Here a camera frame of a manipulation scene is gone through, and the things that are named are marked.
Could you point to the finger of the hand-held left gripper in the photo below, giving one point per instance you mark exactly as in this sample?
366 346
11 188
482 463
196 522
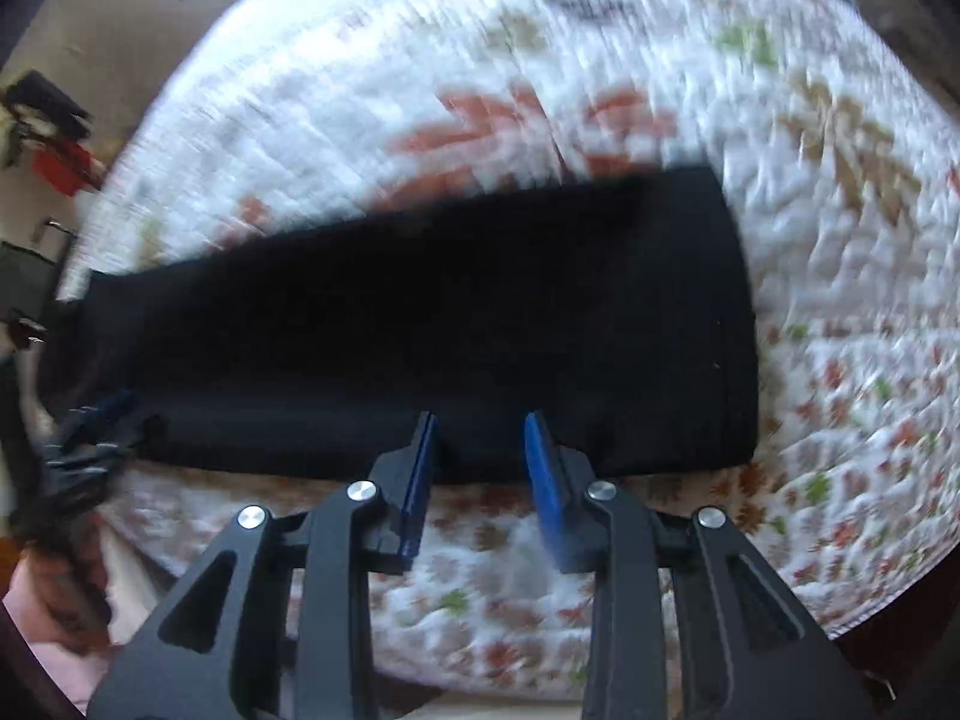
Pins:
139 431
111 405

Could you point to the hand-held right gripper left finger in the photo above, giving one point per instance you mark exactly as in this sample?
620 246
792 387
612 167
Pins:
418 491

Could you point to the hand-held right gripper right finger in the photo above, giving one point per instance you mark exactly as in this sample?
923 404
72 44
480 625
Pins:
546 495

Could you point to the black pants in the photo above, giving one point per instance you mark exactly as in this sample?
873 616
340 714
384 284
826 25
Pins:
420 315

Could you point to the person's left forearm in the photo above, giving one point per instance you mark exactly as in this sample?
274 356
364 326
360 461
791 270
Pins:
41 615

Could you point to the dark furniture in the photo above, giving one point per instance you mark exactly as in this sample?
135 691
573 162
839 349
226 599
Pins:
26 270

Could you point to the red object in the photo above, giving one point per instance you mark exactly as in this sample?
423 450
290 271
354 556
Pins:
64 163

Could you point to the black object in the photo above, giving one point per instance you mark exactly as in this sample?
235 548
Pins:
43 101

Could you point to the floral quilted bedspread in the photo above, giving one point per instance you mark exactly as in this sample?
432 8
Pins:
525 52

